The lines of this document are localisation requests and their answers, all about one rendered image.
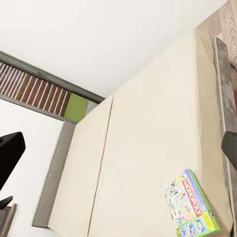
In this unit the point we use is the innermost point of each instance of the board game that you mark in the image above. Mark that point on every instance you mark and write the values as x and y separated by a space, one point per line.
189 210

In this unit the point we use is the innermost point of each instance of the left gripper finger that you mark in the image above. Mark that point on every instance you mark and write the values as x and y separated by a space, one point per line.
5 202

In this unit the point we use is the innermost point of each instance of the door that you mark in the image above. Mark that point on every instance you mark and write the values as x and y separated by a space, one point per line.
30 87

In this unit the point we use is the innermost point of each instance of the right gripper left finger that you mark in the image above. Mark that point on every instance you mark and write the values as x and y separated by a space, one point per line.
12 147

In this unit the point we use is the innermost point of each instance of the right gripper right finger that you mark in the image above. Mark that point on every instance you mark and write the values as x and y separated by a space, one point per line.
229 147

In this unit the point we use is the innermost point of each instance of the bed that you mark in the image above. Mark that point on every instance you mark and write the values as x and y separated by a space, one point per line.
106 172

